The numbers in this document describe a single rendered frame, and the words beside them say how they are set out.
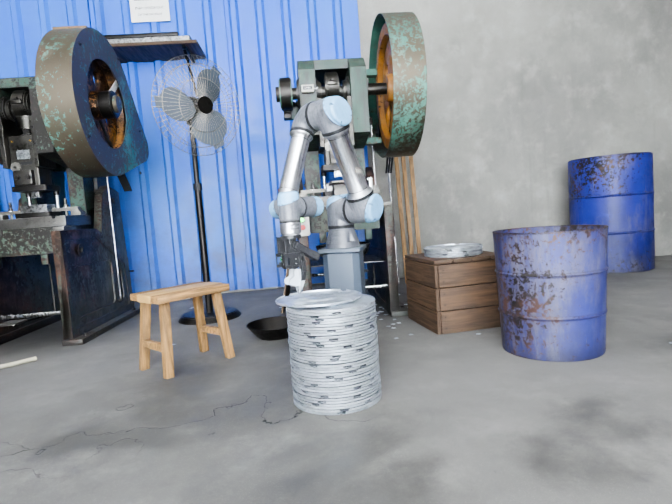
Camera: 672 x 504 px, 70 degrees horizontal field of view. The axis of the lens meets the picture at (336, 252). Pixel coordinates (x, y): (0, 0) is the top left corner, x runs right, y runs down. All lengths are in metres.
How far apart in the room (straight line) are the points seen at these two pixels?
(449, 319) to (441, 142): 2.28
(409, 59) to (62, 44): 1.77
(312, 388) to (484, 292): 1.15
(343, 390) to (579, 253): 0.97
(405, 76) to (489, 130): 1.90
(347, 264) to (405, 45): 1.25
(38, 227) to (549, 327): 2.65
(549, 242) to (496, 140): 2.67
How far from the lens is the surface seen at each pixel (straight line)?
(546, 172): 4.63
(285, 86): 2.93
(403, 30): 2.80
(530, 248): 1.88
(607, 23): 5.14
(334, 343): 1.44
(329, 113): 1.86
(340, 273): 2.07
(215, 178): 4.11
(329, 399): 1.50
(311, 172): 3.11
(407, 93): 2.68
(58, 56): 2.94
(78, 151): 2.92
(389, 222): 2.67
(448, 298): 2.30
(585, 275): 1.93
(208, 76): 3.15
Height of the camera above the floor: 0.60
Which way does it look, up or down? 5 degrees down
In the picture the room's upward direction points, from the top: 4 degrees counter-clockwise
